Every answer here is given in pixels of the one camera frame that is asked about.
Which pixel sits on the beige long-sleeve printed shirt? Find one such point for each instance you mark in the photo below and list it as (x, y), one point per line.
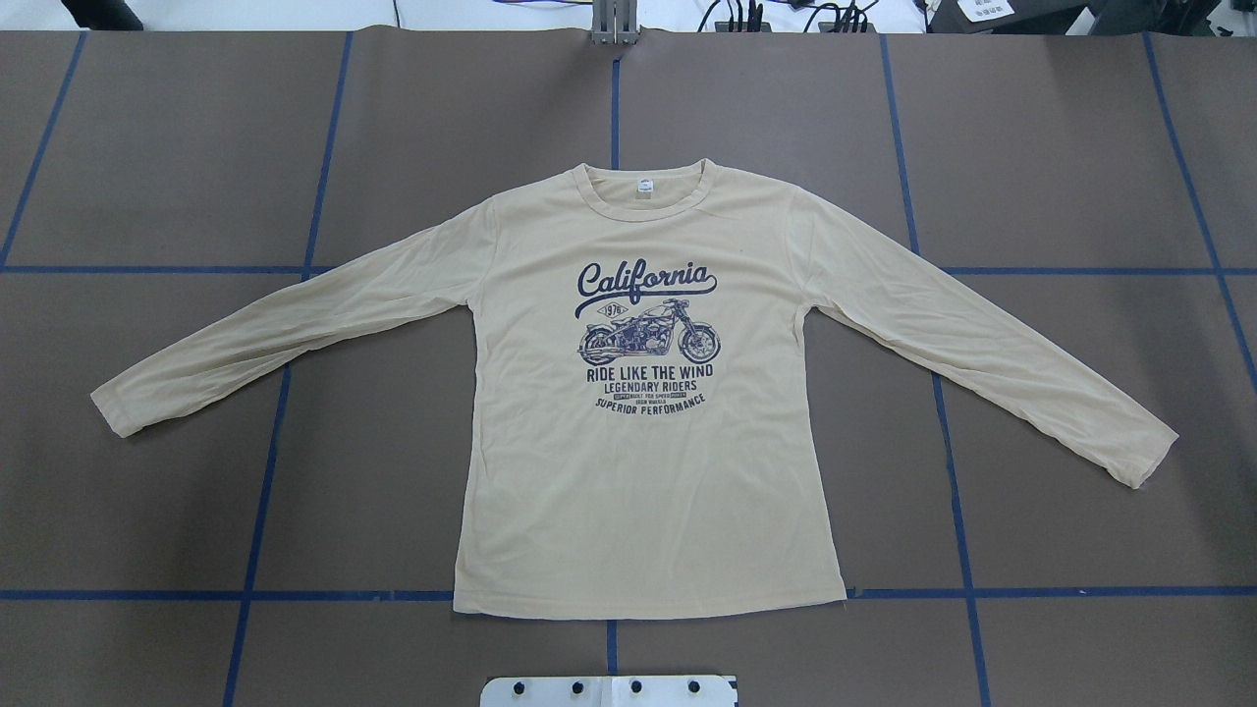
(641, 442)

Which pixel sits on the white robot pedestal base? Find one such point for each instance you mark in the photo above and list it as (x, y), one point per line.
(640, 690)

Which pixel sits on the grey aluminium frame post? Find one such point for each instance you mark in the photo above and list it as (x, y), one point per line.
(614, 22)

